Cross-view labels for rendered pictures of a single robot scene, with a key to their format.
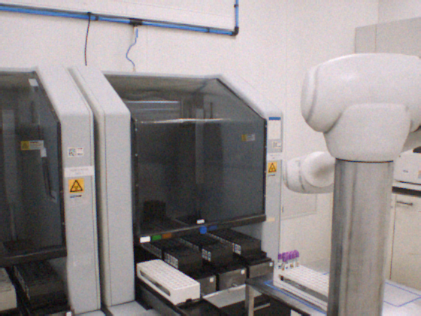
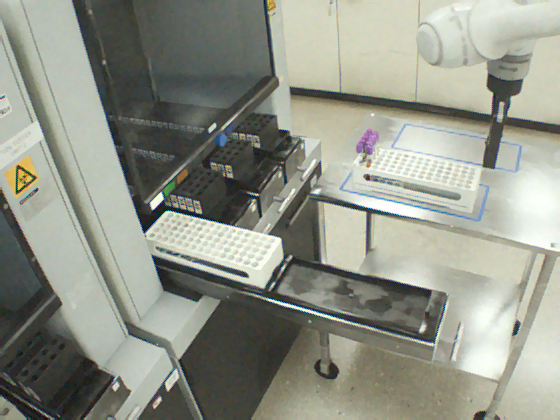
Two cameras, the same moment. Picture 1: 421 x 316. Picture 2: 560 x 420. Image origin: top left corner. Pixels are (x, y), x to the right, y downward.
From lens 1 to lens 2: 0.78 m
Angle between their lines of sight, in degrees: 39
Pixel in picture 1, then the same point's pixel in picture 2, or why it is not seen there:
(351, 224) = not seen: outside the picture
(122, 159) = (81, 81)
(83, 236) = (68, 254)
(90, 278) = (102, 306)
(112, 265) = (122, 266)
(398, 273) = (350, 79)
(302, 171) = (471, 37)
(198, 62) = not seen: outside the picture
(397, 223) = (341, 21)
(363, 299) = not seen: outside the picture
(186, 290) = (270, 260)
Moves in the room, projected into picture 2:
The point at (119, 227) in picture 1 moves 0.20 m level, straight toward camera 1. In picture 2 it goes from (113, 203) to (169, 253)
